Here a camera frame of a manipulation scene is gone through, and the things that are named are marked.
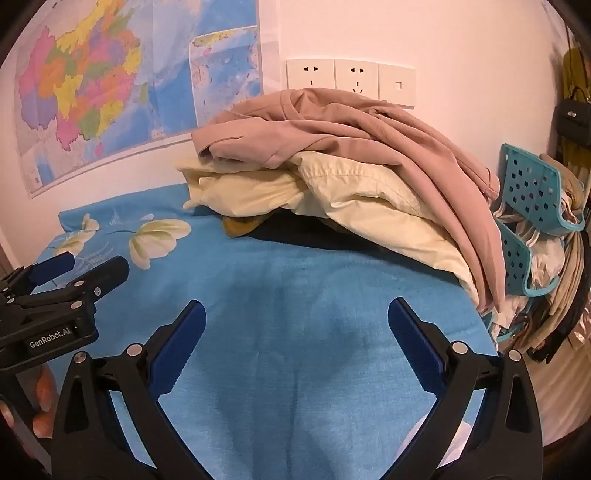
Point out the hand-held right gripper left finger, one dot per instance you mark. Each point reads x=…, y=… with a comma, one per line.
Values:
x=182, y=341

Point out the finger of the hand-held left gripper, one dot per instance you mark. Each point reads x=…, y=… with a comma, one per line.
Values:
x=108, y=273
x=51, y=270

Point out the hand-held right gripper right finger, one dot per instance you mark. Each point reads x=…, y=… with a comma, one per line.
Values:
x=411, y=341

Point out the pink jacket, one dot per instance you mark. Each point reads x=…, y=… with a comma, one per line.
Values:
x=369, y=138

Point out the person's left hand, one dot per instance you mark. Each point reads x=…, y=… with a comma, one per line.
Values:
x=46, y=387

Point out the blue floral bed sheet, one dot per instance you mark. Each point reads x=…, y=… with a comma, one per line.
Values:
x=277, y=300

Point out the mustard cloth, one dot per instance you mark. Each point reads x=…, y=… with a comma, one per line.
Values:
x=238, y=226

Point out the teal plastic basket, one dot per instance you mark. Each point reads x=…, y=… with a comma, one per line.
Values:
x=512, y=258

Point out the cream garment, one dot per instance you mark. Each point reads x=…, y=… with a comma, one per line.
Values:
x=369, y=194

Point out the beige mattress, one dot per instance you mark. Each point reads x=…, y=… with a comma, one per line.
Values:
x=558, y=401

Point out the beige cloth pile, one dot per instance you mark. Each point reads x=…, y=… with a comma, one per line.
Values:
x=568, y=286

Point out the teal cloth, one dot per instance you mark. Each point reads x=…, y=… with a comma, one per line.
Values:
x=526, y=184

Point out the black handbag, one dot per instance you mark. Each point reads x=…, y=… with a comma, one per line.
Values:
x=575, y=117

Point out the yellow-green hanging garment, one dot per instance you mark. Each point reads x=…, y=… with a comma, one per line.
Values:
x=577, y=69

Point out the colourful wall map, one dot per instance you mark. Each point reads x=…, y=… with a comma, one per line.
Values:
x=92, y=69

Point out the white wall switch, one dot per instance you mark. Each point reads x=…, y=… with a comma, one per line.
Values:
x=397, y=85

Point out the white wall socket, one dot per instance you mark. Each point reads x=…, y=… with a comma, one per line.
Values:
x=356, y=76
x=309, y=74

